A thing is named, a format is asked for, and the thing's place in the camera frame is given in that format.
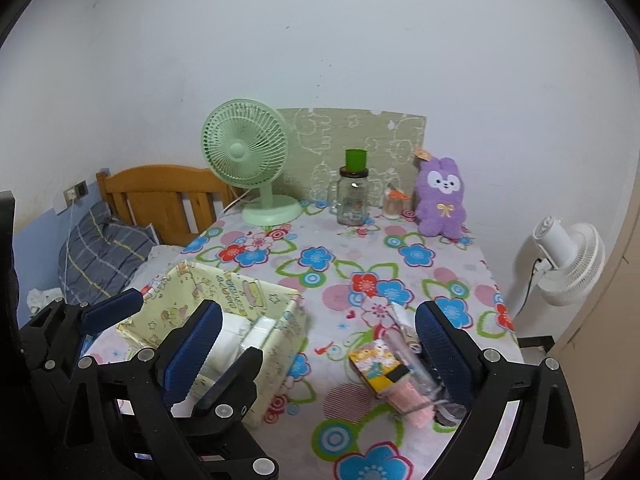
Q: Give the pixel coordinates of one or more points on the wooden bed headboard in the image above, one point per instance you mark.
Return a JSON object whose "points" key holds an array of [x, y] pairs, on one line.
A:
{"points": [[150, 195]]}

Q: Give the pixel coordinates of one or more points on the white floor fan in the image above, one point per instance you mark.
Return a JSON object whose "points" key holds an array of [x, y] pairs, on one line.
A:
{"points": [[565, 260]]}

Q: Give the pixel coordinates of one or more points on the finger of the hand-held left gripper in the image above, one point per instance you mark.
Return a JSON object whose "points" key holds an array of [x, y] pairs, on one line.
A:
{"points": [[230, 385], [112, 310]]}

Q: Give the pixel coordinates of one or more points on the floral tablecloth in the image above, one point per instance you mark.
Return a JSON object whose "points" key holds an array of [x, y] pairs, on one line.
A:
{"points": [[350, 250]]}

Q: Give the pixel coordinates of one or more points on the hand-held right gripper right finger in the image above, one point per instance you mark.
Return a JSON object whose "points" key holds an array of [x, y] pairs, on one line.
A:
{"points": [[442, 355]]}

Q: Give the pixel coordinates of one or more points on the yellow cartoon fabric storage box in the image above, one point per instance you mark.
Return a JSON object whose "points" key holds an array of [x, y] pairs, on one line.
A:
{"points": [[235, 290]]}

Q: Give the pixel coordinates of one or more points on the green patterned board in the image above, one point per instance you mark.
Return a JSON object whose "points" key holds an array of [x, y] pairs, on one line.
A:
{"points": [[350, 130]]}

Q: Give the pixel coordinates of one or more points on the white crumpled cloth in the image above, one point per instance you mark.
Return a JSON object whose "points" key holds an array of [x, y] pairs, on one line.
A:
{"points": [[37, 300]]}

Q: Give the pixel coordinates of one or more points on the blue plaid pillow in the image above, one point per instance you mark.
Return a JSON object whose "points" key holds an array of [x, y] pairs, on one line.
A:
{"points": [[100, 250]]}

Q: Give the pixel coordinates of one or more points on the glass jar mug black lid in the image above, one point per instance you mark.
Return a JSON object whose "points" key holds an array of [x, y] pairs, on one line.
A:
{"points": [[350, 200]]}

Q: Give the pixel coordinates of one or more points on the pink packet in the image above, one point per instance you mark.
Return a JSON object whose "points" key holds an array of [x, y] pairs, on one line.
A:
{"points": [[410, 400]]}

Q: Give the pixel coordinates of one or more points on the yellow cartoon print packet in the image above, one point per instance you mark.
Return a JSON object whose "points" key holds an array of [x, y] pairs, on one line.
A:
{"points": [[372, 365]]}

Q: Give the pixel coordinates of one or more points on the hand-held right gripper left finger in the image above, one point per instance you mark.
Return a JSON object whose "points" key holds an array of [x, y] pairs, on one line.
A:
{"points": [[192, 355]]}

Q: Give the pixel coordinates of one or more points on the green plastic cup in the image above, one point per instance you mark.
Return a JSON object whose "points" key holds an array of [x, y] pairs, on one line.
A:
{"points": [[355, 159]]}

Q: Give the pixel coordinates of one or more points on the white tissue pack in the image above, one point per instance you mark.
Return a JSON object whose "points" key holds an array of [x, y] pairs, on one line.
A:
{"points": [[227, 340], [260, 330]]}

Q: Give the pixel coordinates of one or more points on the white bed sheet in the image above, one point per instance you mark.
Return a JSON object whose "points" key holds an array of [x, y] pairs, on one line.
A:
{"points": [[160, 257]]}

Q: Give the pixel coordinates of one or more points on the green desk fan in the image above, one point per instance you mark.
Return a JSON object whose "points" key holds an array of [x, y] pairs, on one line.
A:
{"points": [[245, 150]]}

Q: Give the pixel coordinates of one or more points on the cotton swab jar orange lid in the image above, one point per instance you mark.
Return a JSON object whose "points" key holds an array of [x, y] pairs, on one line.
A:
{"points": [[392, 205]]}

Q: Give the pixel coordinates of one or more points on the wall socket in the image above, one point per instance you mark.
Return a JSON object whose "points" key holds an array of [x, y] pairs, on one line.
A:
{"points": [[76, 192]]}

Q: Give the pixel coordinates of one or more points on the purple plush bunny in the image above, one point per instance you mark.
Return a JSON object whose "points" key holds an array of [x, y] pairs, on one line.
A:
{"points": [[440, 195]]}

